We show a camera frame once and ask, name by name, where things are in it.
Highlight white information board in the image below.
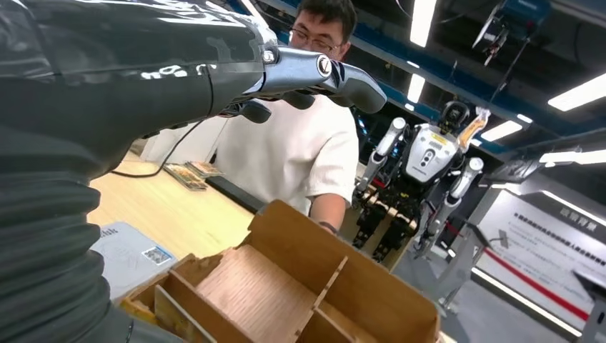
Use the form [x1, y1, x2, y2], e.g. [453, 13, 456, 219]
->
[471, 189, 606, 332]

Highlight standing humanoid robot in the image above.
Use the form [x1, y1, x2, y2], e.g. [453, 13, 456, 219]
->
[352, 100, 491, 264]

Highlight grey slanted kiosk stand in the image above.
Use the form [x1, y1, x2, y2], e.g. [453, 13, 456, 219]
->
[416, 222, 507, 316]

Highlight person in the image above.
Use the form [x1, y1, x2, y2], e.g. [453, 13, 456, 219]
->
[141, 0, 361, 238]

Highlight person's eyeglasses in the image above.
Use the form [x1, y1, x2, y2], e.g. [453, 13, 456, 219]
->
[289, 27, 344, 54]

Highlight ceiling light panel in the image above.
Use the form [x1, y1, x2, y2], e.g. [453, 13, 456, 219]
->
[540, 149, 606, 166]
[409, 0, 439, 49]
[407, 73, 426, 104]
[548, 73, 606, 113]
[480, 120, 523, 143]

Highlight blue overhead hoist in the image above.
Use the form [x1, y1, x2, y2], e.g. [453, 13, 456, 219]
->
[472, 0, 552, 67]

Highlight grey card reader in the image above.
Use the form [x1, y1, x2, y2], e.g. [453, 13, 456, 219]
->
[89, 221, 179, 302]

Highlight black power cable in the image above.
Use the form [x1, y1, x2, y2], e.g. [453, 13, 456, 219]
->
[111, 118, 205, 180]

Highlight wooden compartment box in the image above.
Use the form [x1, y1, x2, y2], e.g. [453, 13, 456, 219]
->
[120, 199, 441, 343]

